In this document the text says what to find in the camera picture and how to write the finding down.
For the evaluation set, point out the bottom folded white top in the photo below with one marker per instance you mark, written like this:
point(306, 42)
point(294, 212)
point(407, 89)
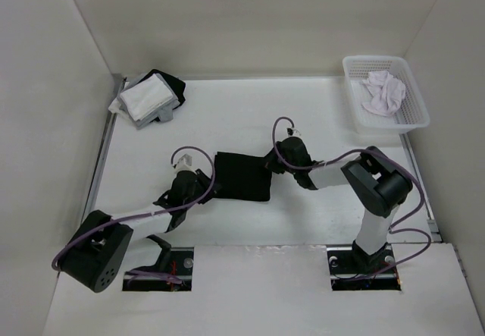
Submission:
point(116, 109)

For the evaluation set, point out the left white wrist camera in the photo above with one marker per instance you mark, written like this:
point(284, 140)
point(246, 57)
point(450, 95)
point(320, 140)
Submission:
point(184, 163)

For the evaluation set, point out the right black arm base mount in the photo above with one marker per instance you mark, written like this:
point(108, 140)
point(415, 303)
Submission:
point(351, 272)

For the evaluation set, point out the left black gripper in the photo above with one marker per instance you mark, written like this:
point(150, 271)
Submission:
point(204, 181)

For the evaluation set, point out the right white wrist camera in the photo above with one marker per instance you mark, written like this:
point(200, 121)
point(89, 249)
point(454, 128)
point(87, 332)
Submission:
point(293, 132)

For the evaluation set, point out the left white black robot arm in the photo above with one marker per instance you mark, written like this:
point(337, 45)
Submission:
point(95, 253)

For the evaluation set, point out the folded white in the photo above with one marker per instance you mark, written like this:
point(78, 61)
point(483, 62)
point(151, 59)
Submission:
point(146, 97)
point(116, 109)

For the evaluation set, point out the folded grey top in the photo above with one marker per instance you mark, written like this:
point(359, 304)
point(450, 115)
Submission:
point(163, 114)

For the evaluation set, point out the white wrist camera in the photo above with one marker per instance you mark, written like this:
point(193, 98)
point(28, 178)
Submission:
point(184, 163)
point(293, 132)

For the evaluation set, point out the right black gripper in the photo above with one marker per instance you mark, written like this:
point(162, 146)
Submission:
point(270, 158)

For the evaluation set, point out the folded black top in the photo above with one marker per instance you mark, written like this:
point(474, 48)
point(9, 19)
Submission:
point(175, 84)

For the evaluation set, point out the white plastic basket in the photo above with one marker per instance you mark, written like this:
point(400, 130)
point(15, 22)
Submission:
point(412, 114)

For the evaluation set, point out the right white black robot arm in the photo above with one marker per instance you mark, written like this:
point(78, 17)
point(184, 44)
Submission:
point(378, 182)

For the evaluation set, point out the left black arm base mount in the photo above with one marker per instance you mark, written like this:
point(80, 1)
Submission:
point(158, 266)

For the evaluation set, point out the white crumpled tank top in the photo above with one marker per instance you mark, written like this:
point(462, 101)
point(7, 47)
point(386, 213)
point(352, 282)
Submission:
point(387, 93)

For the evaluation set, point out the black tank top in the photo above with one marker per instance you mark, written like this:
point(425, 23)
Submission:
point(242, 177)

